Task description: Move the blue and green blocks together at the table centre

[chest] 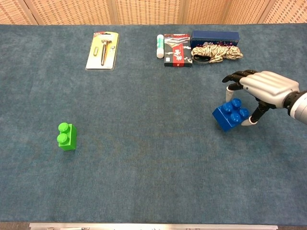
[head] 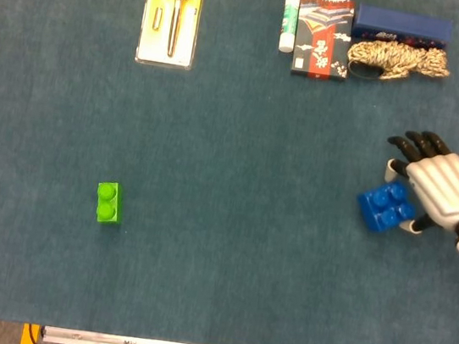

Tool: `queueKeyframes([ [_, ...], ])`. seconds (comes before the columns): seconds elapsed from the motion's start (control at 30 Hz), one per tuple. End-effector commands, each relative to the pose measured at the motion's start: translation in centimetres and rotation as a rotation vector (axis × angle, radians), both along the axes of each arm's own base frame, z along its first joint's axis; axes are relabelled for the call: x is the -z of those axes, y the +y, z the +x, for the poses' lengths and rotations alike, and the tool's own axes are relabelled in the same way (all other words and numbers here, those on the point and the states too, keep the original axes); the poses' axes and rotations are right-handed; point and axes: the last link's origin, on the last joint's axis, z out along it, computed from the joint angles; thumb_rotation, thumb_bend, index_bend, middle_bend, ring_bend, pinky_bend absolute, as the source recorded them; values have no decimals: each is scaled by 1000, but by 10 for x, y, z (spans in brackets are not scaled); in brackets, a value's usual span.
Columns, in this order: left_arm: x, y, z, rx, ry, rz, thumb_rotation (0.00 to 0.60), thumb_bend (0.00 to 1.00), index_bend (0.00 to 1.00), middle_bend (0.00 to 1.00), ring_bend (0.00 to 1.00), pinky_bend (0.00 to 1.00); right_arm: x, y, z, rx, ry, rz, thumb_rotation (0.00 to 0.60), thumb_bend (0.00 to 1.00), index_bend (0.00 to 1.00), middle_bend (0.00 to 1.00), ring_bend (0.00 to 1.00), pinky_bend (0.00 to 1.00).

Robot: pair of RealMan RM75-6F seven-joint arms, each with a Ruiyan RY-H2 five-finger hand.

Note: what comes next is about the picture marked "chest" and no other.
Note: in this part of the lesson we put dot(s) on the woven folding screen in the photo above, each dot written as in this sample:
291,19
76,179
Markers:
148,10

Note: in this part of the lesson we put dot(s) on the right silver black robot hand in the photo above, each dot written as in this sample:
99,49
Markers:
266,85

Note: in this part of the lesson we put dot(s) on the yellow packaged tool set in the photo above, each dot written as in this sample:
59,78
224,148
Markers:
96,63

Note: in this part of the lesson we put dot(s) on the black red patterned card box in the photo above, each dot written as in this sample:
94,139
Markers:
177,54

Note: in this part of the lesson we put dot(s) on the black band loop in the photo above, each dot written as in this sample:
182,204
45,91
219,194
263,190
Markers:
200,62

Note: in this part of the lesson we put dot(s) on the white green glue stick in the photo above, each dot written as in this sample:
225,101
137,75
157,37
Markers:
160,48

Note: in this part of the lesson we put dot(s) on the long dark blue box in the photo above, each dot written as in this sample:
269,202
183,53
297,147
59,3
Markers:
216,37

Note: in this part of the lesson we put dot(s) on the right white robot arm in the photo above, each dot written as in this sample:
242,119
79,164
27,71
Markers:
299,107

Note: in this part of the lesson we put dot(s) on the green toy brick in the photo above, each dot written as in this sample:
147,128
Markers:
70,141

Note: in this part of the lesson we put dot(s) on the aluminium profile rail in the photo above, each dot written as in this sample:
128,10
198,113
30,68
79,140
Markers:
144,226

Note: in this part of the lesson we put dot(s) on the blue toy brick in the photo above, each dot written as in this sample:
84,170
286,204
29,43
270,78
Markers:
227,119

